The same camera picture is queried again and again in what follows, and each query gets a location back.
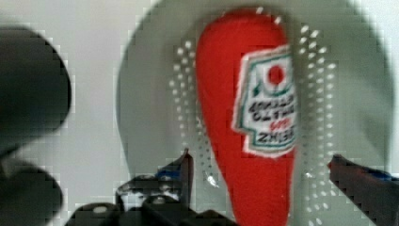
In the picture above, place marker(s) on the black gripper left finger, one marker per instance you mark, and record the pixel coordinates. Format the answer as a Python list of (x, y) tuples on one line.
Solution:
[(160, 199)]

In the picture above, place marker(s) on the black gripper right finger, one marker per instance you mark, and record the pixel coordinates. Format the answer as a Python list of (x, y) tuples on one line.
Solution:
[(375, 192)]

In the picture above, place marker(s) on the red plush ketchup bottle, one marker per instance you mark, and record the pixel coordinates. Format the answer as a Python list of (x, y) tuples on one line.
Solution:
[(247, 96)]

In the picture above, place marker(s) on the green oval strainer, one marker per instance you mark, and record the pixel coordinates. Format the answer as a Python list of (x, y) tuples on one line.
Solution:
[(345, 101)]

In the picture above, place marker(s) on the small black cylinder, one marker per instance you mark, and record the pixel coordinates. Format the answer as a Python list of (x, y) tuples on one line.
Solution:
[(29, 196)]

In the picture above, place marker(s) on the large black cylinder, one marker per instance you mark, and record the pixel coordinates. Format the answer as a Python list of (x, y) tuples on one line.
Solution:
[(35, 88)]

